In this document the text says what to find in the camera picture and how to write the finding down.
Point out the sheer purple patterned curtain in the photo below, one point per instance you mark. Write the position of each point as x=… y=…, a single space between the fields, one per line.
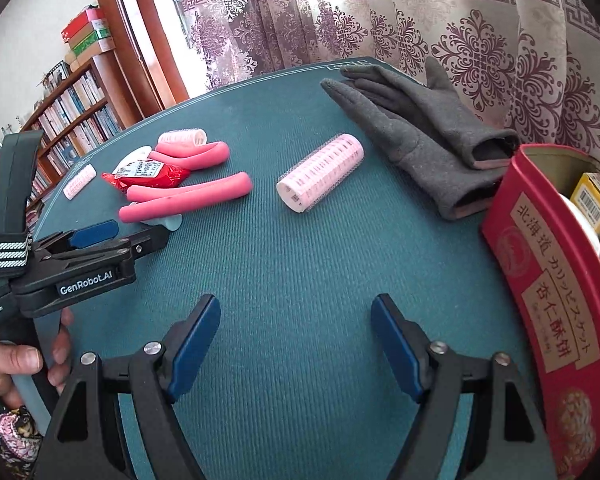
x=280 y=20

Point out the white plastic dish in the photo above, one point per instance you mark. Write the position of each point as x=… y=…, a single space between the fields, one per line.
x=137 y=152

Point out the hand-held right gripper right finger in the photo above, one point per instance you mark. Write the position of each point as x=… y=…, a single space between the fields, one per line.
x=395 y=345

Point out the thin pink hair roller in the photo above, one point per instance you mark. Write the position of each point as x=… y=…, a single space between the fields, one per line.
x=79 y=182

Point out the person's left hand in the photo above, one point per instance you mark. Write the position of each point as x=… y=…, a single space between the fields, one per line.
x=10 y=360

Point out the photo frame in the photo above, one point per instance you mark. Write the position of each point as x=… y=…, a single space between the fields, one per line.
x=56 y=76

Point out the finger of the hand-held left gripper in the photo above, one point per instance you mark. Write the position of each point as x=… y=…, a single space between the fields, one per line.
x=95 y=232
x=145 y=245

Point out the red tin box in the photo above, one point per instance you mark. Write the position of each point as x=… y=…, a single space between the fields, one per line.
x=545 y=300

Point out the person's left forearm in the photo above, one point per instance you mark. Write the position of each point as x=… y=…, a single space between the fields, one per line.
x=5 y=425

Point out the rows of books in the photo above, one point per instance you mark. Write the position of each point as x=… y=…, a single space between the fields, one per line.
x=75 y=105

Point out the wooden door frame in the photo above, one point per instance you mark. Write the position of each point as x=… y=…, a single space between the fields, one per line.
x=115 y=10

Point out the bagged white roll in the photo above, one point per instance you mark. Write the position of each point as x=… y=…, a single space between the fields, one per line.
x=585 y=232

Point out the short pink hair roller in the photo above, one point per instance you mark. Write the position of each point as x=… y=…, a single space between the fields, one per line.
x=180 y=137

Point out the red foil packet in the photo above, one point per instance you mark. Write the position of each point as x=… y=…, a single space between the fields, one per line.
x=172 y=176

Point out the light blue plastic piece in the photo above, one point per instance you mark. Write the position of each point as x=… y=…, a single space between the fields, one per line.
x=170 y=221

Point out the white purple patterned curtain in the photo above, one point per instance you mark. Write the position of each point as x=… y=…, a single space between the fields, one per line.
x=505 y=35

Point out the green box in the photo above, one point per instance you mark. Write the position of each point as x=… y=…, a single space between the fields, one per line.
x=92 y=42

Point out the large pink hair roller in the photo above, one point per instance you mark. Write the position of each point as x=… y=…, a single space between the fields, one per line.
x=320 y=172

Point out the wooden bookshelf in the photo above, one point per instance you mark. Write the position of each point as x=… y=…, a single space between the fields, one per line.
x=111 y=90

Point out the small yellow box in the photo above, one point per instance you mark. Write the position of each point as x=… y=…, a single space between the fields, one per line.
x=595 y=200

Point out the grey glove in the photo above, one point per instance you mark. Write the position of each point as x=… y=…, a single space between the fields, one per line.
x=460 y=120
x=405 y=145

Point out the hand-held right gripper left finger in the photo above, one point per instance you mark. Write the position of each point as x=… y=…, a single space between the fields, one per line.
x=195 y=345

